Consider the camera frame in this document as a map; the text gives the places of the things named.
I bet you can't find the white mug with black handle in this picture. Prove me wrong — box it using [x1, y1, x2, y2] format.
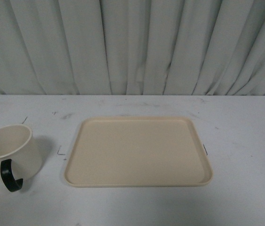
[0, 124, 42, 192]

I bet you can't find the beige rectangular plastic tray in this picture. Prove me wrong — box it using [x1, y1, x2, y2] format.
[64, 116, 213, 187]

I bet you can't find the white pleated curtain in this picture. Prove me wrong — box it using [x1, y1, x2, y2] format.
[0, 0, 265, 96]

